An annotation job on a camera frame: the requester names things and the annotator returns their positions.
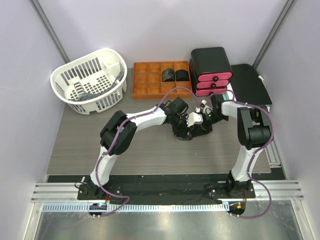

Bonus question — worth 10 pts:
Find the aluminium frame rail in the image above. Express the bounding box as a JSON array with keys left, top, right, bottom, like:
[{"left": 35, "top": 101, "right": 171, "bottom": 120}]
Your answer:
[{"left": 31, "top": 182, "right": 81, "bottom": 202}]

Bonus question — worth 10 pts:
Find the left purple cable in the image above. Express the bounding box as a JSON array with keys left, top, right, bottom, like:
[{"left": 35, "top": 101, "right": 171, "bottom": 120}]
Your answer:
[{"left": 96, "top": 86, "right": 202, "bottom": 218}]

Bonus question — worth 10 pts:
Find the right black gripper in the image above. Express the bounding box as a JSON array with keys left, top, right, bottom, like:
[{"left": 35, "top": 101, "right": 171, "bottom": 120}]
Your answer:
[{"left": 190, "top": 111, "right": 229, "bottom": 137}]

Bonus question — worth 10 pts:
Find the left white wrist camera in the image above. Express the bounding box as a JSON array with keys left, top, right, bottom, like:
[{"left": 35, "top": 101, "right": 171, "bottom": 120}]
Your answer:
[{"left": 186, "top": 107, "right": 203, "bottom": 127}]

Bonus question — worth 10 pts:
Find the floral navy tie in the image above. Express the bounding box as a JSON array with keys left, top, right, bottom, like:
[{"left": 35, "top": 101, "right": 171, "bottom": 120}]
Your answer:
[{"left": 175, "top": 127, "right": 199, "bottom": 141}]

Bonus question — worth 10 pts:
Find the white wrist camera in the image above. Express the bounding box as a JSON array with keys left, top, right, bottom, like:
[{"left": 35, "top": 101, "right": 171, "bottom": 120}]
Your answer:
[
  {"left": 200, "top": 100, "right": 212, "bottom": 115},
  {"left": 186, "top": 107, "right": 203, "bottom": 127}
]

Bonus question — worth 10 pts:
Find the white slotted cable duct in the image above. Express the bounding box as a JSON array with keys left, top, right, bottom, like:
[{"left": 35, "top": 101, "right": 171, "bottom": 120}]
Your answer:
[{"left": 42, "top": 202, "right": 230, "bottom": 214}]

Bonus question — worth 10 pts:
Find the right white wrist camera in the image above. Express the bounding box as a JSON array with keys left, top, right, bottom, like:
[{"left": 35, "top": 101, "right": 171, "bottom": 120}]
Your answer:
[{"left": 200, "top": 100, "right": 212, "bottom": 115}]

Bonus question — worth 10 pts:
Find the rolled dark patterned tie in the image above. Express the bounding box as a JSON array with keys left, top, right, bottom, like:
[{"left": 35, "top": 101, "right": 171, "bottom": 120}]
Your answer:
[{"left": 161, "top": 68, "right": 176, "bottom": 82}]

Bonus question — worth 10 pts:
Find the white plastic basket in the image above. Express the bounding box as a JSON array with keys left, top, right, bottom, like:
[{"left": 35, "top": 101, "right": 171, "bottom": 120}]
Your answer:
[{"left": 50, "top": 48, "right": 128, "bottom": 115}]

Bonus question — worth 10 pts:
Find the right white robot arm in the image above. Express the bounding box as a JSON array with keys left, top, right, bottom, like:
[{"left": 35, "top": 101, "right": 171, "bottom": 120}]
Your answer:
[{"left": 208, "top": 93, "right": 275, "bottom": 198}]

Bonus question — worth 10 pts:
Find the purple cable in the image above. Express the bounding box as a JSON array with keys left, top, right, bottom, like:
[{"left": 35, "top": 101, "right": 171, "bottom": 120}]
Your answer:
[
  {"left": 96, "top": 86, "right": 202, "bottom": 218},
  {"left": 204, "top": 89, "right": 276, "bottom": 220}
]

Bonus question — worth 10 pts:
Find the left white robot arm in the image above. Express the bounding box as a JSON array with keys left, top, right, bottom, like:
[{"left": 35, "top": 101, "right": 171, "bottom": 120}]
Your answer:
[{"left": 89, "top": 97, "right": 189, "bottom": 200}]

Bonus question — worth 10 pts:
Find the white teal booklet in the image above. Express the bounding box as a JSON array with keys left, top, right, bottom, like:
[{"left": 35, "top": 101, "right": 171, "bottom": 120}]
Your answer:
[{"left": 223, "top": 83, "right": 271, "bottom": 111}]

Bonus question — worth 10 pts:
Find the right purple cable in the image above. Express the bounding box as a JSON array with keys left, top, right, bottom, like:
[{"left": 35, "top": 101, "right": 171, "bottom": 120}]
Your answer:
[{"left": 204, "top": 89, "right": 276, "bottom": 220}]

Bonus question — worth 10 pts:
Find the black folder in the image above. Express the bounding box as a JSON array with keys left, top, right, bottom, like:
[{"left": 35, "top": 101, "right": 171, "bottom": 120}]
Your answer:
[{"left": 229, "top": 63, "right": 273, "bottom": 106}]

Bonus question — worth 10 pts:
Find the black pink drawer unit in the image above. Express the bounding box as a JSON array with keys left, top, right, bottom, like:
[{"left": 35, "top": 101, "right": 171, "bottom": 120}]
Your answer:
[{"left": 189, "top": 46, "right": 233, "bottom": 97}]

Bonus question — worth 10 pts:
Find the blue patterned tie in basket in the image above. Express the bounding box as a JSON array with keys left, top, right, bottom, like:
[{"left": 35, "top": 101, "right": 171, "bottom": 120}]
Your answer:
[{"left": 78, "top": 71, "right": 124, "bottom": 102}]

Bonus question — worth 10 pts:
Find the orange compartment tray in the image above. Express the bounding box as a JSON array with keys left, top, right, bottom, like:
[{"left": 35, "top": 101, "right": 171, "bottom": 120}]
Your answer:
[{"left": 132, "top": 61, "right": 192, "bottom": 100}]

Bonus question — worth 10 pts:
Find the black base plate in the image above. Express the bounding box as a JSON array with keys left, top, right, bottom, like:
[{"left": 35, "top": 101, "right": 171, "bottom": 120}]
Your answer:
[{"left": 78, "top": 174, "right": 256, "bottom": 205}]

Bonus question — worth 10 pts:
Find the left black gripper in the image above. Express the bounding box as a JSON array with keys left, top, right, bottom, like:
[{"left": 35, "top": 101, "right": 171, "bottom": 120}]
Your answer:
[{"left": 170, "top": 114, "right": 193, "bottom": 139}]

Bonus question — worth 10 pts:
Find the rolled black tie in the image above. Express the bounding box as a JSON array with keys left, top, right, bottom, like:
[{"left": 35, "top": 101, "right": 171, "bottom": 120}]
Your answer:
[{"left": 175, "top": 69, "right": 189, "bottom": 82}]

